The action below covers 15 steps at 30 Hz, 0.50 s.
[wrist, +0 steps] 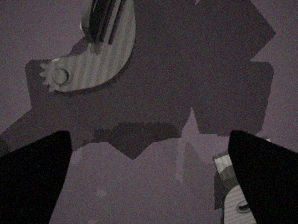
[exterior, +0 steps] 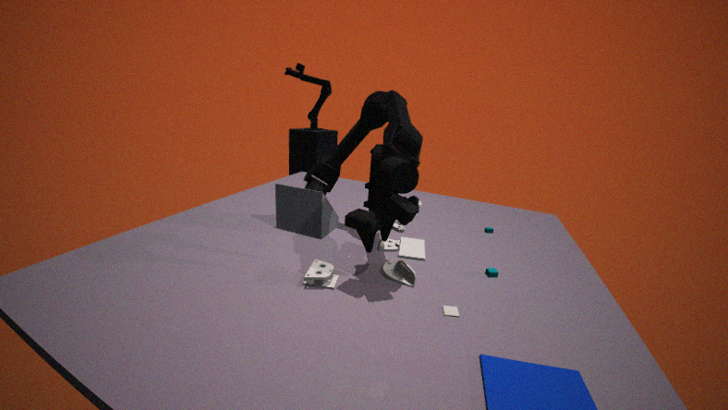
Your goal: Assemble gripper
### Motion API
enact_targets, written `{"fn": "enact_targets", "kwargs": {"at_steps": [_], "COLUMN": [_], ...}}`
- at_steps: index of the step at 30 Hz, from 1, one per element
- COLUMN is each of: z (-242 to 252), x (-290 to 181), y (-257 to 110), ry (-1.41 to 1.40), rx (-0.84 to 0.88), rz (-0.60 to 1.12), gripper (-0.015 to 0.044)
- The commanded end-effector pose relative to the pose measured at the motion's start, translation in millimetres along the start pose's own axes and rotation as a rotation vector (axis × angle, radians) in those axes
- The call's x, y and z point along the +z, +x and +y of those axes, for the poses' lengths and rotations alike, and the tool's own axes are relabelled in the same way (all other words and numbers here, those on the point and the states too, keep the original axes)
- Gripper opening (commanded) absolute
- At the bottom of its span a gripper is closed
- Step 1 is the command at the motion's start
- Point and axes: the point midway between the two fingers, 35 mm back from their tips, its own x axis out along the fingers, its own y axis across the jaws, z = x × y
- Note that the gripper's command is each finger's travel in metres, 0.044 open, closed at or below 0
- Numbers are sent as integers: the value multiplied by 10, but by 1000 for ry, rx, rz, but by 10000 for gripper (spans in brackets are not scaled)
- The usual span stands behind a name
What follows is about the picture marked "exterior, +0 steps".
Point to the blue flat plate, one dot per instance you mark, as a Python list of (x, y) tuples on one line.
[(515, 385)]

